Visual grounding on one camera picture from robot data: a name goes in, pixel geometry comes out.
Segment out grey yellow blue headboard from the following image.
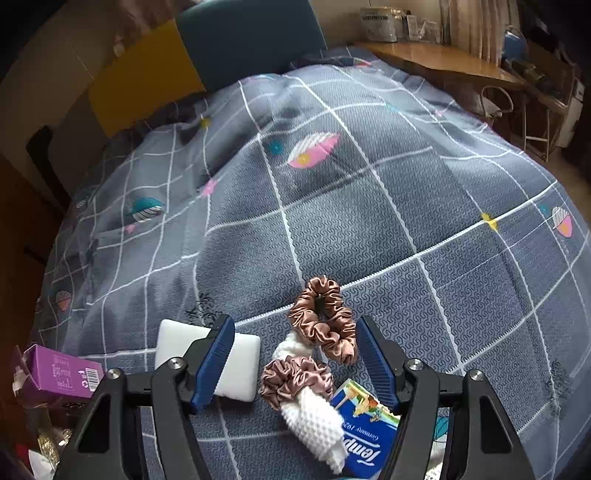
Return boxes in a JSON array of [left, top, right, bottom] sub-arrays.
[[88, 0, 328, 138]]

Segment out brown satin scrunchie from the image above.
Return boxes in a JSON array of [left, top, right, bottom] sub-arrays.
[[287, 275, 359, 366]]

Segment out beige curtain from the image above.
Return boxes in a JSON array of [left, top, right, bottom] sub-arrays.
[[438, 0, 514, 66]]

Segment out wooden desk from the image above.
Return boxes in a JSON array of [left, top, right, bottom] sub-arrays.
[[355, 41, 580, 114]]

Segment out small blue globe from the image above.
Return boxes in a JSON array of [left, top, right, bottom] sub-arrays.
[[502, 25, 526, 62]]

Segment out purple cardboard box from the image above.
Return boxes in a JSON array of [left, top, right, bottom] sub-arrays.
[[13, 344, 105, 408]]

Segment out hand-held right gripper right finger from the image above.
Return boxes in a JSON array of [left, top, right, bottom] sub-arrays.
[[356, 315, 539, 480]]

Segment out grey checked printed blanket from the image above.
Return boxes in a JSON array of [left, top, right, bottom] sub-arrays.
[[30, 45, 591, 480]]

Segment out blue tissue packet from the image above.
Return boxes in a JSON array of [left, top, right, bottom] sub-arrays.
[[329, 378, 402, 479]]

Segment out clear plastic bags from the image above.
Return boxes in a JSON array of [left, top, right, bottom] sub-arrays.
[[400, 11, 445, 44]]

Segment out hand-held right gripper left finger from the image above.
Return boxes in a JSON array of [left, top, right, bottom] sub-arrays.
[[53, 315, 236, 480]]

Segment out dusty pink satin scrunchie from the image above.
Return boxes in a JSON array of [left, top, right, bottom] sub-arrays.
[[260, 357, 334, 411]]

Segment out white waffle knit cloth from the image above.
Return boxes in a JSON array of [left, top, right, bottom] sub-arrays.
[[271, 336, 348, 474]]

